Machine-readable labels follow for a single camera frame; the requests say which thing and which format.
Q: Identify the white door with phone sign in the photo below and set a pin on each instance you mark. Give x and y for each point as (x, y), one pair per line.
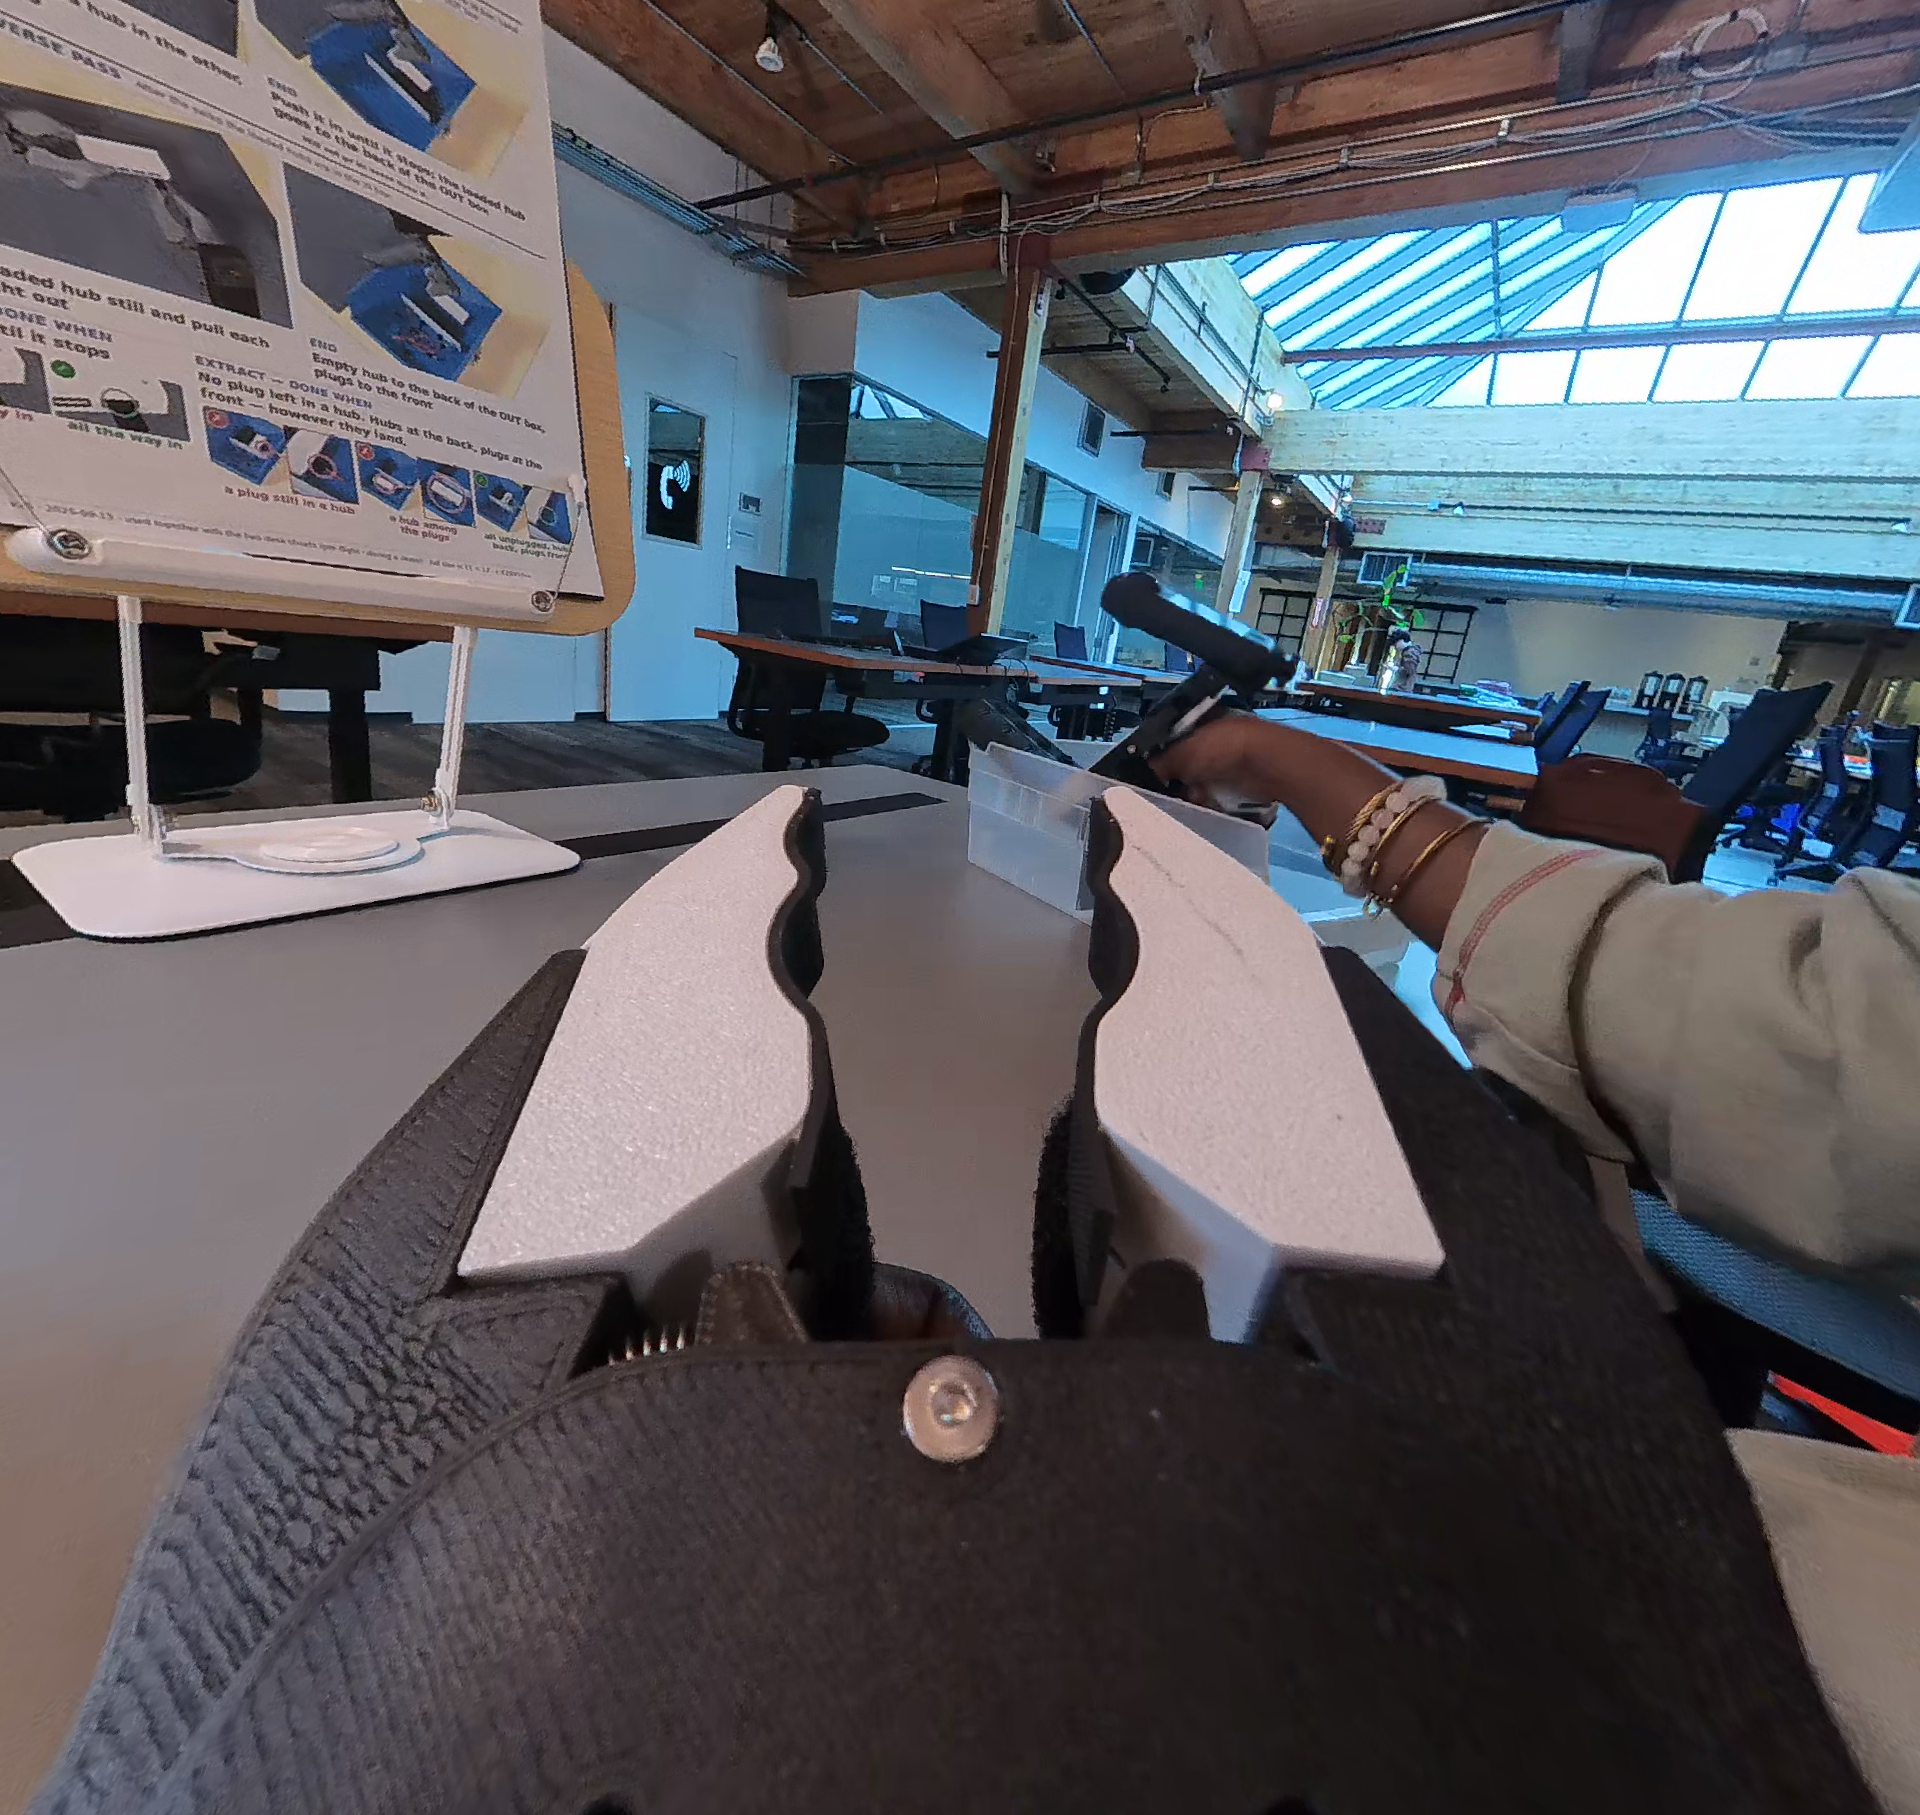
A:
(673, 475)

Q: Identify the ceiling spotlight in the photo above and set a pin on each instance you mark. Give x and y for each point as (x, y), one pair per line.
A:
(771, 49)

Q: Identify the clear plastic bin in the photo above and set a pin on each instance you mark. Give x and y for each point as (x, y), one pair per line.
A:
(1028, 822)

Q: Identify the instruction sheet on stand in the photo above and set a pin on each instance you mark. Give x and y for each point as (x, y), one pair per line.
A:
(302, 873)

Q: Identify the black office chair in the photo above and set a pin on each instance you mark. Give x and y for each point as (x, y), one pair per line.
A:
(1754, 762)
(782, 610)

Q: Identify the wooden support post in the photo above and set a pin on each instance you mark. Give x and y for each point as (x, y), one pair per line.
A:
(1011, 433)

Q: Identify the wooden desk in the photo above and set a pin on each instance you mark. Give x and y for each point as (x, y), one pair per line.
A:
(1424, 743)
(840, 650)

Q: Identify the person's right forearm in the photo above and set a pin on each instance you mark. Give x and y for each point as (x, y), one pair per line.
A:
(1650, 976)

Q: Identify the person's right hand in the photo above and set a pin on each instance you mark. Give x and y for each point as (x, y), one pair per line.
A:
(1262, 762)

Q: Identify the brown chair backrest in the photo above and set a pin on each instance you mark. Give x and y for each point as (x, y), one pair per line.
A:
(1601, 810)

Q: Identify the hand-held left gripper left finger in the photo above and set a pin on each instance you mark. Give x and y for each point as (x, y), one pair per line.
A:
(660, 1065)

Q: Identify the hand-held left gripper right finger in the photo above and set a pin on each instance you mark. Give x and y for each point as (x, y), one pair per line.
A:
(1248, 1080)

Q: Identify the grey mesh office chair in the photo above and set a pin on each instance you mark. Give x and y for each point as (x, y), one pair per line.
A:
(1771, 1305)

